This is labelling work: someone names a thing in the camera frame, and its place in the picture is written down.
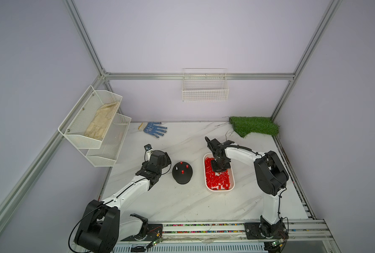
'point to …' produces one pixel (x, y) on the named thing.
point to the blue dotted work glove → (150, 128)
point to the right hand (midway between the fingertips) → (220, 172)
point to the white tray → (232, 179)
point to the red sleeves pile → (216, 181)
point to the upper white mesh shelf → (86, 125)
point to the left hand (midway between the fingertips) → (159, 159)
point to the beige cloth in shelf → (102, 120)
